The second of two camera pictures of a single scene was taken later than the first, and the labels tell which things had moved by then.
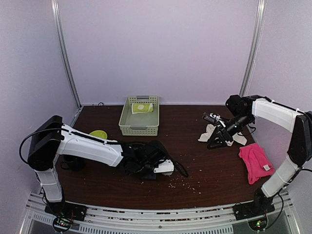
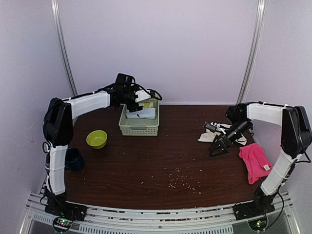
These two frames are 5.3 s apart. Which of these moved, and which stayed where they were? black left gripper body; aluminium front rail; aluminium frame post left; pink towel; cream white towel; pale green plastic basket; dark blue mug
Moved: black left gripper body
Stayed: cream white towel; pale green plastic basket; aluminium frame post left; pink towel; aluminium front rail; dark blue mug
